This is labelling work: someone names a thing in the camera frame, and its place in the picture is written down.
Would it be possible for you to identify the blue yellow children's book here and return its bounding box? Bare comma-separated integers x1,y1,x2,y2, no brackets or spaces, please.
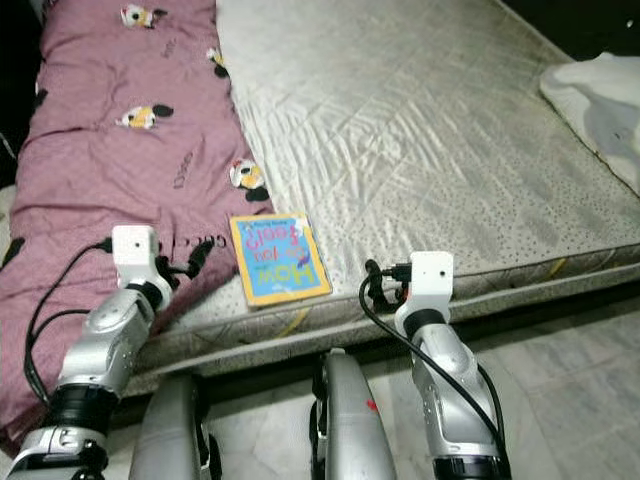
228,210,334,307

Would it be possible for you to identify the white pillow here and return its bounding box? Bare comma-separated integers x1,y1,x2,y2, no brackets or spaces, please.
540,52,640,197

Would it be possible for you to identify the pink cartoon print blanket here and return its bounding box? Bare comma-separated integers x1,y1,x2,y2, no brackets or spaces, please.
0,0,272,462

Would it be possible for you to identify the grey right robot leg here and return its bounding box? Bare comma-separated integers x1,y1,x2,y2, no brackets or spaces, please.
310,348,407,480

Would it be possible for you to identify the grey robot leg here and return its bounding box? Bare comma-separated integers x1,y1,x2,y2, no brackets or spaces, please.
130,372,212,480
310,348,407,480

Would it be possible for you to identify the grey quilted mattress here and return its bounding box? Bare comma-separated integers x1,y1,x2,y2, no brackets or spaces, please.
130,0,640,372

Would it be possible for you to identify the grey left robot leg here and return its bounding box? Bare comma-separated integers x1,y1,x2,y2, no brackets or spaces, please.
130,372,212,480

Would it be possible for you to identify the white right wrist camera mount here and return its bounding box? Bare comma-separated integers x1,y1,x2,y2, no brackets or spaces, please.
395,252,454,324

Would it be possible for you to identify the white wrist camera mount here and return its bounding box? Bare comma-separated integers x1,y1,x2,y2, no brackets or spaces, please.
112,226,160,290
395,252,454,324

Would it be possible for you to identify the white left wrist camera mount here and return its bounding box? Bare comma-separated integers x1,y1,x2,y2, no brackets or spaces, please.
112,226,160,290

